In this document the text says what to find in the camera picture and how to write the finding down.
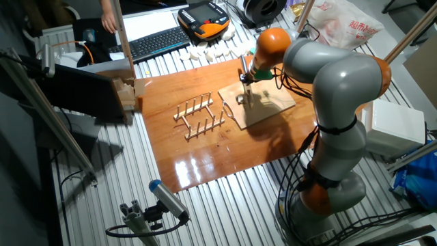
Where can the brown cardboard panel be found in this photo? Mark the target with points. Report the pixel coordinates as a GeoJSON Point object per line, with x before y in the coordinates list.
{"type": "Point", "coordinates": [423, 71]}

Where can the slanted aluminium beam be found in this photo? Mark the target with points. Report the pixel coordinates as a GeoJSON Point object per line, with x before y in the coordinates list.
{"type": "Point", "coordinates": [44, 109]}

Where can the orange black teach pendant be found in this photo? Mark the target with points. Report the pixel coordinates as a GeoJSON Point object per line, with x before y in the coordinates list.
{"type": "Point", "coordinates": [205, 17]}

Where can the wooden post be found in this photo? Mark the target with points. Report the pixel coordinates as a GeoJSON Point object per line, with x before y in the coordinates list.
{"type": "Point", "coordinates": [123, 41]}

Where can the black keyboard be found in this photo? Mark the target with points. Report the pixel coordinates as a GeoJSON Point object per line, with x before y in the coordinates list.
{"type": "Point", "coordinates": [153, 42]}

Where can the person's hand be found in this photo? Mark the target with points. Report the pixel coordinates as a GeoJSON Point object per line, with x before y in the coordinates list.
{"type": "Point", "coordinates": [109, 22]}

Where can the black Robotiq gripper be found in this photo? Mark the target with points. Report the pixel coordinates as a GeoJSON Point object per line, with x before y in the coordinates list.
{"type": "Point", "coordinates": [254, 78]}

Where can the white plastic bag red print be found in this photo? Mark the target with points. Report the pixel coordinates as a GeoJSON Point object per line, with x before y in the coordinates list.
{"type": "Point", "coordinates": [341, 24]}

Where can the stainless steel cleaver knife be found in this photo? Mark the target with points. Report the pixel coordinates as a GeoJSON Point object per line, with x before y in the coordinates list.
{"type": "Point", "coordinates": [248, 97]}

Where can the white plastic drawer box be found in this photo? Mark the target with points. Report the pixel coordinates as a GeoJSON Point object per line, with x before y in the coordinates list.
{"type": "Point", "coordinates": [392, 130]}

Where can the glossy orange wooden board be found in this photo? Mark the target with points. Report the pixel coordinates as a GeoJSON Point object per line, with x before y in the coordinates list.
{"type": "Point", "coordinates": [191, 160]}

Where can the blue plastic bag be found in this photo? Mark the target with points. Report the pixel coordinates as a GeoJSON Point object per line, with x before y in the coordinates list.
{"type": "Point", "coordinates": [420, 181]}

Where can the black computer mouse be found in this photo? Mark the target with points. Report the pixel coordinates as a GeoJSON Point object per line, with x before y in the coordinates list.
{"type": "Point", "coordinates": [88, 35]}

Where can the wooden peg rack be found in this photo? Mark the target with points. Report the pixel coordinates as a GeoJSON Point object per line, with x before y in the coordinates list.
{"type": "Point", "coordinates": [205, 129]}

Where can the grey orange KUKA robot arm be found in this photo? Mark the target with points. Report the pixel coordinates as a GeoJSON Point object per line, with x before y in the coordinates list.
{"type": "Point", "coordinates": [341, 85]}

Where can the black monitor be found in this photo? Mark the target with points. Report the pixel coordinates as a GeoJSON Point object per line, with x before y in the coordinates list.
{"type": "Point", "coordinates": [82, 92]}

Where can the black mouse pad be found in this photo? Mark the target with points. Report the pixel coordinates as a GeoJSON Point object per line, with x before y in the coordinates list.
{"type": "Point", "coordinates": [102, 34]}

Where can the gold foil packet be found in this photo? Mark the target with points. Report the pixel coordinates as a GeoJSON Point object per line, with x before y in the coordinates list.
{"type": "Point", "coordinates": [297, 10]}

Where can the small wooden blocks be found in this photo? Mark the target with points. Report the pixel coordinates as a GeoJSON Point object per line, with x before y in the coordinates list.
{"type": "Point", "coordinates": [124, 92]}

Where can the black camera clamp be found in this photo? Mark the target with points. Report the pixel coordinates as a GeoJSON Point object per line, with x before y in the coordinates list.
{"type": "Point", "coordinates": [153, 215]}

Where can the short brown frame pole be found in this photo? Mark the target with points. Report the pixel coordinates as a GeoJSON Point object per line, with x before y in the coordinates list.
{"type": "Point", "coordinates": [305, 13]}

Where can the black filament spool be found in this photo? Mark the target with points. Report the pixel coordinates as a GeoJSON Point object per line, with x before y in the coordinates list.
{"type": "Point", "coordinates": [264, 10]}

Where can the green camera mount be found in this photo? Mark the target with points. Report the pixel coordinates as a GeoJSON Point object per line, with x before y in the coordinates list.
{"type": "Point", "coordinates": [263, 74]}

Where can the person's forearm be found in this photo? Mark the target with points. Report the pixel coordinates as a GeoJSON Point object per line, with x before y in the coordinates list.
{"type": "Point", "coordinates": [106, 5]}

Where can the bamboo cutting board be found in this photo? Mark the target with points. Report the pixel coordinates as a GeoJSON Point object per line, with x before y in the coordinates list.
{"type": "Point", "coordinates": [273, 102]}

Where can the white radish piece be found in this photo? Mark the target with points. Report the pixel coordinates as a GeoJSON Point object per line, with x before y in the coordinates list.
{"type": "Point", "coordinates": [240, 99]}

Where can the aluminium profile bracket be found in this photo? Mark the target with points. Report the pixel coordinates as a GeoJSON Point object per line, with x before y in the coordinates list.
{"type": "Point", "coordinates": [136, 222]}

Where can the slanted brown frame pole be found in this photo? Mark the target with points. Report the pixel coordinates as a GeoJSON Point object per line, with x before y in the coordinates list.
{"type": "Point", "coordinates": [409, 34]}

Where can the grey aluminium rail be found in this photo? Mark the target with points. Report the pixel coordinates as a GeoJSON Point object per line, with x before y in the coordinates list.
{"type": "Point", "coordinates": [413, 155]}

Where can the large white radish chunk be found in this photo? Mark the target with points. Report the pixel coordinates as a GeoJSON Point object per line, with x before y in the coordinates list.
{"type": "Point", "coordinates": [228, 32]}

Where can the silver camera blue end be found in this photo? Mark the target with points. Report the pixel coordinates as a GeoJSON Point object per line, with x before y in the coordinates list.
{"type": "Point", "coordinates": [167, 198]}

